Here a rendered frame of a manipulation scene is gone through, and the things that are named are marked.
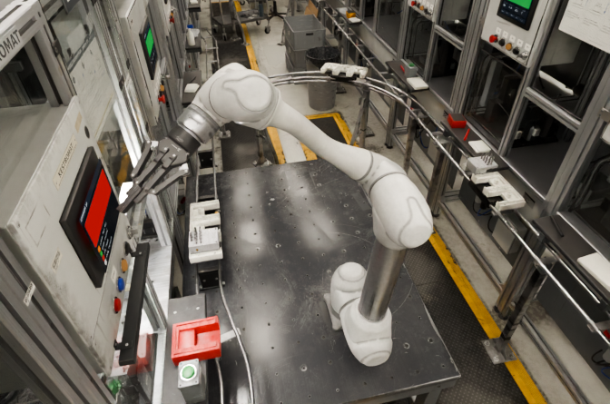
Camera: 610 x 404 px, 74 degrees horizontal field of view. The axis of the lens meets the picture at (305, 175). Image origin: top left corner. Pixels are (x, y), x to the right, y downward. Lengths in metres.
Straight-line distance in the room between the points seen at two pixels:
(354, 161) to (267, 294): 0.94
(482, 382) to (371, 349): 1.17
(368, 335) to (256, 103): 0.98
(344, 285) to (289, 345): 0.35
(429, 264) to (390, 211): 1.89
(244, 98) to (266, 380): 1.20
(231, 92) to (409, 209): 0.56
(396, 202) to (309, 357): 0.86
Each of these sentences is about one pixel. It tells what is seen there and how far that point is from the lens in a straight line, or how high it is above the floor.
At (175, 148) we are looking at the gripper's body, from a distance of 1.00.
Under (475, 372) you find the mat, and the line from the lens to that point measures 2.63.
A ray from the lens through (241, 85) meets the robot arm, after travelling 0.81.
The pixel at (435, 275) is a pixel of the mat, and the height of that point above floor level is 0.01.
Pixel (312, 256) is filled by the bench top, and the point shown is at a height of 0.68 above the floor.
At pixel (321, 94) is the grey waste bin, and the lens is 4.48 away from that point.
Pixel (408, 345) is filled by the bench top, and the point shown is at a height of 0.68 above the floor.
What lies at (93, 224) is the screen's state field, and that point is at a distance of 0.94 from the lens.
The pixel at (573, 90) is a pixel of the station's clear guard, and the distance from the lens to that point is 2.13.
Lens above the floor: 2.24
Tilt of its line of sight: 38 degrees down
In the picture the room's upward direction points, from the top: 1 degrees counter-clockwise
